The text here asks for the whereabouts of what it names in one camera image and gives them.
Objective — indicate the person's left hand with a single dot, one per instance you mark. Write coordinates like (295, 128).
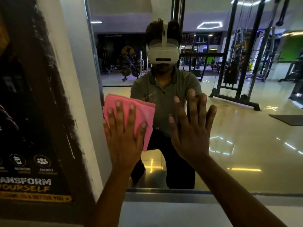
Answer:
(124, 144)

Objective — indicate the person's right hand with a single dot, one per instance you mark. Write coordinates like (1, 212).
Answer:
(190, 137)

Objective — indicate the pink cloth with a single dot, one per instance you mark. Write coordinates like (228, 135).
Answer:
(144, 111)

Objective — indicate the large wall mirror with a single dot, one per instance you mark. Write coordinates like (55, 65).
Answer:
(248, 139)

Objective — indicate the person's right forearm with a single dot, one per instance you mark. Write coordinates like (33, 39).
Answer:
(232, 196)

